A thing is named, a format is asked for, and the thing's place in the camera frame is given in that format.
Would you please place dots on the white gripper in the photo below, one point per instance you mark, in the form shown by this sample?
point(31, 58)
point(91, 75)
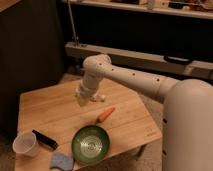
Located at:
point(88, 87)

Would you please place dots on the green ceramic bowl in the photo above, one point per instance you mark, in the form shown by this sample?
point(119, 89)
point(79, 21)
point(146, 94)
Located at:
point(90, 145)

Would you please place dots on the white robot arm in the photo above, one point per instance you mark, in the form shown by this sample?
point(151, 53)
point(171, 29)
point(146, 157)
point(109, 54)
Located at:
point(187, 143)

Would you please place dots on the white plastic bottle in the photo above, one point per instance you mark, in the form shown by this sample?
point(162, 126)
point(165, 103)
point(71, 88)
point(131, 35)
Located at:
point(99, 97)

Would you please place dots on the orange carrot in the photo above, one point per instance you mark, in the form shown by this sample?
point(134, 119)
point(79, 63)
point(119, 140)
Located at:
point(105, 114)

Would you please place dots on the grey metal beam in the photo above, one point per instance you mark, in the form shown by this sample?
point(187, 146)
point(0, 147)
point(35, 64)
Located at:
point(143, 61)

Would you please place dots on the wooden table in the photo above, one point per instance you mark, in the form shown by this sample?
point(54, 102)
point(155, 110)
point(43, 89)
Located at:
point(55, 112)

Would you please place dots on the metal pole stand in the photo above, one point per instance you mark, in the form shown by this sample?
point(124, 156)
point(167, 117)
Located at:
point(75, 37)

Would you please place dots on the black rectangular bar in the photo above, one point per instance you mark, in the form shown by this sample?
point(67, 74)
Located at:
point(46, 140)

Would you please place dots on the blue sponge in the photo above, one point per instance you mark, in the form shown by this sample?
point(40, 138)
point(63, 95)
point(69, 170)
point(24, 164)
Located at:
point(61, 161)

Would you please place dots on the clear plastic measuring cup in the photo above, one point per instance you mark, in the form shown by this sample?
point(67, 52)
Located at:
point(26, 144)

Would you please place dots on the upper shelf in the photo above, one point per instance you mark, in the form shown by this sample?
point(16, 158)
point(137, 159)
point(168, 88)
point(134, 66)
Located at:
point(150, 8)

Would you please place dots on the black handle on beam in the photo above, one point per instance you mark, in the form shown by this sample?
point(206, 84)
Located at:
point(177, 61)

